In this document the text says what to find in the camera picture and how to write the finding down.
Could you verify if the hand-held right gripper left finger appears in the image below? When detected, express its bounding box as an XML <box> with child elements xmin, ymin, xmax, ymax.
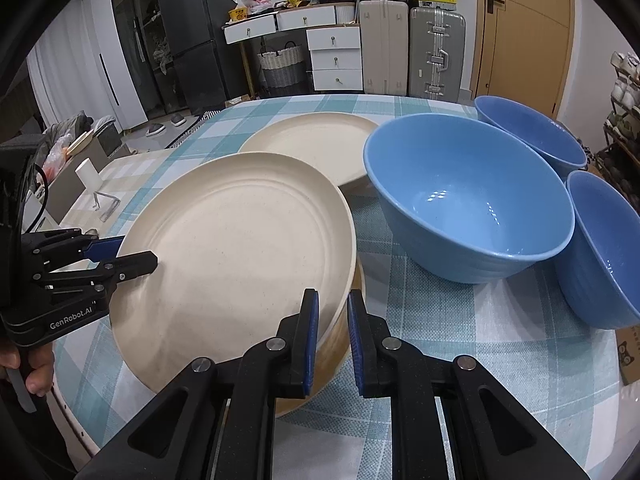
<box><xmin>77</xmin><ymin>288</ymin><xmax>321</xmax><ymax>480</ymax></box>

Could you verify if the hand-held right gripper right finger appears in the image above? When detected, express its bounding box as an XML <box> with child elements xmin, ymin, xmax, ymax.
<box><xmin>346</xmin><ymin>289</ymin><xmax>593</xmax><ymax>480</ymax></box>

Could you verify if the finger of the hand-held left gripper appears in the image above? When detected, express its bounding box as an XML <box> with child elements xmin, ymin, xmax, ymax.
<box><xmin>22</xmin><ymin>232</ymin><xmax>126</xmax><ymax>266</ymax></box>
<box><xmin>32</xmin><ymin>251</ymin><xmax>158</xmax><ymax>294</ymax></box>

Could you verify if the blue bowl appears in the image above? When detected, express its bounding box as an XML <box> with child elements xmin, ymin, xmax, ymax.
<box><xmin>554</xmin><ymin>170</ymin><xmax>640</xmax><ymax>331</ymax></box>
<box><xmin>363</xmin><ymin>113</ymin><xmax>576</xmax><ymax>285</ymax></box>
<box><xmin>474</xmin><ymin>95</ymin><xmax>588</xmax><ymax>181</ymax></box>

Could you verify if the person's left hand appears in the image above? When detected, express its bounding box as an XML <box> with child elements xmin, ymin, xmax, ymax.
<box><xmin>0</xmin><ymin>344</ymin><xmax>56</xmax><ymax>396</ymax></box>

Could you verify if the white paper roll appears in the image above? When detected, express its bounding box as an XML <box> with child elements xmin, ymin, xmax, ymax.
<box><xmin>75</xmin><ymin>157</ymin><xmax>103</xmax><ymax>191</ymax></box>

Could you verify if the teal plaid tablecloth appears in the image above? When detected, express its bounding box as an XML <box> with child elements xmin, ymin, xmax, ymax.
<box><xmin>52</xmin><ymin>92</ymin><xmax>623</xmax><ymax>480</ymax></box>

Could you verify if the beige checked cloth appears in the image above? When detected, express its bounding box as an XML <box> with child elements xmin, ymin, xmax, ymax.
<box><xmin>59</xmin><ymin>149</ymin><xmax>201</xmax><ymax>238</ymax></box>

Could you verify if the grey storage ottoman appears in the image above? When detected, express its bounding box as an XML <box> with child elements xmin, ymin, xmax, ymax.
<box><xmin>92</xmin><ymin>115</ymin><xmax>131</xmax><ymax>158</ymax></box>

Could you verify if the striped rug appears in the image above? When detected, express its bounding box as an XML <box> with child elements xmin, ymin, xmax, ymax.
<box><xmin>165</xmin><ymin>105</ymin><xmax>236</xmax><ymax>148</ymax></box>

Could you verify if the white wardrobe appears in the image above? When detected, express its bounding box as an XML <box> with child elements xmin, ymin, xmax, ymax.
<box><xmin>80</xmin><ymin>0</ymin><xmax>151</xmax><ymax>133</ymax></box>

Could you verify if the dark glass cabinet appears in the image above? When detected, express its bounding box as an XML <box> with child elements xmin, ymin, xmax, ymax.
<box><xmin>109</xmin><ymin>0</ymin><xmax>173</xmax><ymax>128</ymax></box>

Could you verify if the black refrigerator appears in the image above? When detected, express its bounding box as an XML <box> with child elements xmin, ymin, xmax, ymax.
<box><xmin>156</xmin><ymin>0</ymin><xmax>241</xmax><ymax>116</ymax></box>

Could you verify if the woven laundry basket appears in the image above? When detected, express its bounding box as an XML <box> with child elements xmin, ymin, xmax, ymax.
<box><xmin>257</xmin><ymin>45</ymin><xmax>306</xmax><ymax>98</ymax></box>

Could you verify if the white drawer desk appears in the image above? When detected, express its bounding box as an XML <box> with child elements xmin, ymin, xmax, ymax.
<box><xmin>222</xmin><ymin>4</ymin><xmax>363</xmax><ymax>101</ymax></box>

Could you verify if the printed cardboard box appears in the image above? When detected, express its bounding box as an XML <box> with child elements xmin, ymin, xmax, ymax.
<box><xmin>615</xmin><ymin>322</ymin><xmax>640</xmax><ymax>386</ymax></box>

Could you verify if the beige suitcase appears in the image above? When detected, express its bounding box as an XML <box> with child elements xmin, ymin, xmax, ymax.
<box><xmin>359</xmin><ymin>0</ymin><xmax>410</xmax><ymax>96</ymax></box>

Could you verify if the silver suitcase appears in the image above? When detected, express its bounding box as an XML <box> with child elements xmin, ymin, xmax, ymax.
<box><xmin>407</xmin><ymin>7</ymin><xmax>467</xmax><ymax>101</ymax></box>

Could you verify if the shoe rack with shoes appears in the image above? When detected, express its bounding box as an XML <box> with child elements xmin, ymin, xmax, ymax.
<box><xmin>587</xmin><ymin>50</ymin><xmax>640</xmax><ymax>211</ymax></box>

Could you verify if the wooden door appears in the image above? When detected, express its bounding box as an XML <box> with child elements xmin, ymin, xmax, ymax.
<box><xmin>472</xmin><ymin>0</ymin><xmax>575</xmax><ymax>118</ymax></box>

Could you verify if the clear wire stand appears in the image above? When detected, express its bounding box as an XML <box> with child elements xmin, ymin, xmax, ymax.
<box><xmin>92</xmin><ymin>191</ymin><xmax>121</xmax><ymax>221</ymax></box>

